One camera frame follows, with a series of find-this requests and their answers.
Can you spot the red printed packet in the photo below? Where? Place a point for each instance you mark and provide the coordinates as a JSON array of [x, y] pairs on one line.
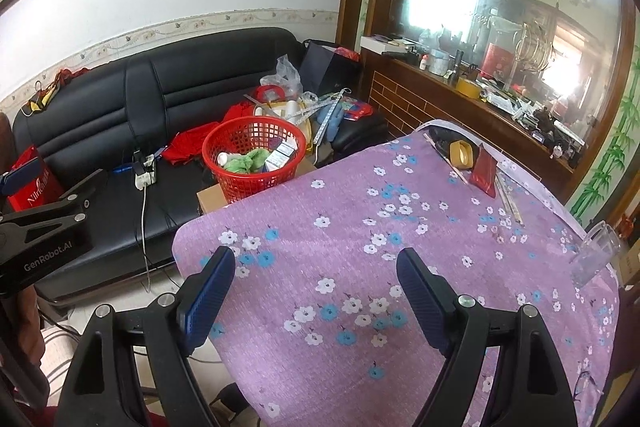
[[359, 111]]

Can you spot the white grey medicine box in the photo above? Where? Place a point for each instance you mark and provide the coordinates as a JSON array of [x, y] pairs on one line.
[[275, 164]]

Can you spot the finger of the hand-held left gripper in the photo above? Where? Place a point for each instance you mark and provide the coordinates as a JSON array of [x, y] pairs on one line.
[[75, 199], [22, 177]]

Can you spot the wooden cabinet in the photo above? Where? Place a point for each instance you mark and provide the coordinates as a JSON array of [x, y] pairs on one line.
[[415, 107]]

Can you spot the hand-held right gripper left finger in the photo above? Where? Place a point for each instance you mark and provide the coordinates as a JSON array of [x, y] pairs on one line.
[[210, 297]]

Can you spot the red paper bag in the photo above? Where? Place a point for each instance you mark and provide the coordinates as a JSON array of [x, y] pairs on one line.
[[50, 192]]

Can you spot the black leather sofa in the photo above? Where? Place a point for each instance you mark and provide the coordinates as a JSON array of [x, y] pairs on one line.
[[100, 107]]

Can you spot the pale wooden sticks bundle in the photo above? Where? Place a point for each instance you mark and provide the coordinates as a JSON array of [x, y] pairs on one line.
[[507, 197]]

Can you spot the yellow tape roll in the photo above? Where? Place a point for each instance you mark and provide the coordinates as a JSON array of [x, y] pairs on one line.
[[467, 157]]

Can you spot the clear plastic bag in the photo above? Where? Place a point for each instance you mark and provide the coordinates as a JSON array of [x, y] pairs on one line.
[[285, 74]]

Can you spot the cardboard box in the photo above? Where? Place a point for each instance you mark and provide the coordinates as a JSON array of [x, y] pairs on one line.
[[210, 202]]

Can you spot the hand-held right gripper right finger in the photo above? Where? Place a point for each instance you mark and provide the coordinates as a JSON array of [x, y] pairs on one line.
[[420, 297]]

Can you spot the white power strip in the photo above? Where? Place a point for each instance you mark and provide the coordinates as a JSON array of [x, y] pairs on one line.
[[142, 179]]

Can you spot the eyeglasses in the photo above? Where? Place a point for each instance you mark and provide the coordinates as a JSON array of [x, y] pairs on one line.
[[582, 379]]

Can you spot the person's left forearm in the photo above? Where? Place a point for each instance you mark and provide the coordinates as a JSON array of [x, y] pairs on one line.
[[27, 322]]

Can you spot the yellow box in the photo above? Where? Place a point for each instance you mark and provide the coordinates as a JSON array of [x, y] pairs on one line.
[[466, 89]]

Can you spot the white flat box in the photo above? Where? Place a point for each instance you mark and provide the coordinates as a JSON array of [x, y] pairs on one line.
[[377, 44]]

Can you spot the red cloth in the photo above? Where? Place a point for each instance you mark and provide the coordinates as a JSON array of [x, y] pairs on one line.
[[187, 147]]

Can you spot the green towel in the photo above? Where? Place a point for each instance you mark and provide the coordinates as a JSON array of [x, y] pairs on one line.
[[245, 162]]

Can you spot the blue cloth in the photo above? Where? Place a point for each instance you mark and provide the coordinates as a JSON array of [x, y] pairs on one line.
[[336, 119]]

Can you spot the bamboo wall decor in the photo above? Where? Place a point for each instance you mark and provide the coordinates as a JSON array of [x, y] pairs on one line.
[[605, 162]]

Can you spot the purple floral tablecloth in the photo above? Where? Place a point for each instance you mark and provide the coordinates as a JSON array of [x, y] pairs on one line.
[[325, 232]]

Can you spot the dark red flat packet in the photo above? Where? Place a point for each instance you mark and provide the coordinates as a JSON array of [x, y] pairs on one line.
[[484, 174]]

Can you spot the white thread spool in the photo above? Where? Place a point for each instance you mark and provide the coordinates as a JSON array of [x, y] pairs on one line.
[[295, 109]]

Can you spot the red plastic basket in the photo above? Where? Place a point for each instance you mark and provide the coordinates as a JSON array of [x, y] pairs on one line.
[[250, 187]]

